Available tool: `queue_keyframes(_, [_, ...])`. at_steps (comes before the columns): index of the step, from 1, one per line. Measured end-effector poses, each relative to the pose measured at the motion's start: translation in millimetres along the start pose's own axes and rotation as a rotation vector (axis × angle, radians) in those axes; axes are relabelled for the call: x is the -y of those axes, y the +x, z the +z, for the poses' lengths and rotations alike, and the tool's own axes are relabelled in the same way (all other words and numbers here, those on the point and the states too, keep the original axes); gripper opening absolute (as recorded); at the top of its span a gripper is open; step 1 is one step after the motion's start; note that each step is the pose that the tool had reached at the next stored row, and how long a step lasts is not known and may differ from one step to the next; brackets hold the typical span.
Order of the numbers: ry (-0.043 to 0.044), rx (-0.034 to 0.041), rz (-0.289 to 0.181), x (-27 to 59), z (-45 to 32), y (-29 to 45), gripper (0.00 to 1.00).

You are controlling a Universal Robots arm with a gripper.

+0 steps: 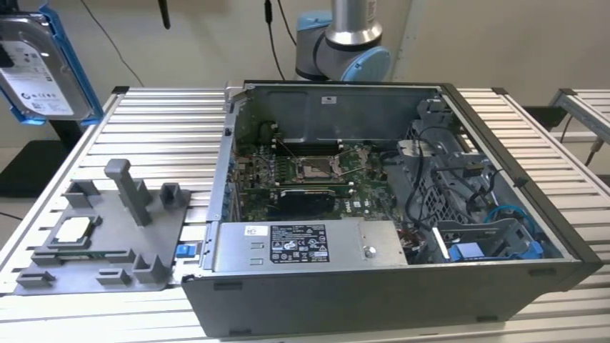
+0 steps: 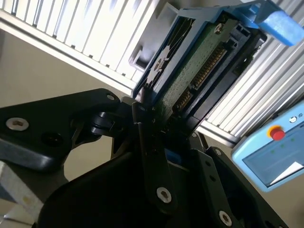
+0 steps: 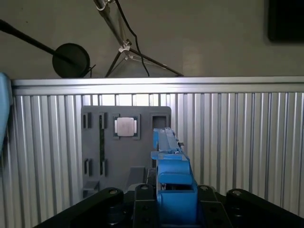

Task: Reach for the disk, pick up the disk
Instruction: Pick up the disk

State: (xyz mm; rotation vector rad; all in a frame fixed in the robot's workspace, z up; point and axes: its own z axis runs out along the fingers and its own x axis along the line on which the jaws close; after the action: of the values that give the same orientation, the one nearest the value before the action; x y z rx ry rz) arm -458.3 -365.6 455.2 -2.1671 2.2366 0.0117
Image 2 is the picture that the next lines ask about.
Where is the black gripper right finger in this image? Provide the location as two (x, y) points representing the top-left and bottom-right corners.
(185, 115), (287, 228)

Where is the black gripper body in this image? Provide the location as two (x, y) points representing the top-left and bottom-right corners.
(38, 152), (214, 228)

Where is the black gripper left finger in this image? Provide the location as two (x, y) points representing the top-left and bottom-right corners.
(0, 86), (179, 216)

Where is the hard disk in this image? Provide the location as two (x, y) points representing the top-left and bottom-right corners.
(132, 0), (304, 167)

